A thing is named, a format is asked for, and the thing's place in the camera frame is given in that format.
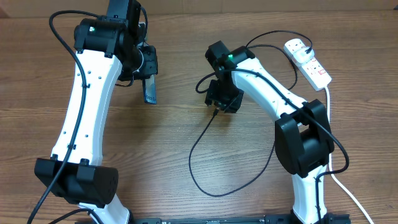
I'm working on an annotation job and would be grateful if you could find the Galaxy S24 smartphone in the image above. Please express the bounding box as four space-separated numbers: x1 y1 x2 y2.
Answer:
142 75 157 105

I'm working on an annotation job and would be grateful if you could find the black USB charging cable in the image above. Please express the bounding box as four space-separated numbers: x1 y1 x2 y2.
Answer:
188 30 313 198

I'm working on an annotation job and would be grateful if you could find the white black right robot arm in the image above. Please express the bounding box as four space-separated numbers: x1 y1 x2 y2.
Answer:
205 41 335 223

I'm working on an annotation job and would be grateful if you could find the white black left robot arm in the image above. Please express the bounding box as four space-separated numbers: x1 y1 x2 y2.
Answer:
34 0 159 223

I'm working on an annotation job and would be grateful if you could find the white charger plug adapter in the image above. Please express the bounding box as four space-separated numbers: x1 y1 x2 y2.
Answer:
293 47 315 66

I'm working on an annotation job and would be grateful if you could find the white power strip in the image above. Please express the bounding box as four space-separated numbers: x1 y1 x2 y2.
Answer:
284 39 331 91

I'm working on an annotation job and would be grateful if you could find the cardboard back panel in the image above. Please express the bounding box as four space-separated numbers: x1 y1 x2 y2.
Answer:
1 0 397 18

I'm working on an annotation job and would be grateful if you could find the white power strip cord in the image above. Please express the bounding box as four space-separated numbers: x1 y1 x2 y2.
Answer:
323 86 376 224

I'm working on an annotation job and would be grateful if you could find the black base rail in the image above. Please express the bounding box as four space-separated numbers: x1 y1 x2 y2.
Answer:
74 213 352 224

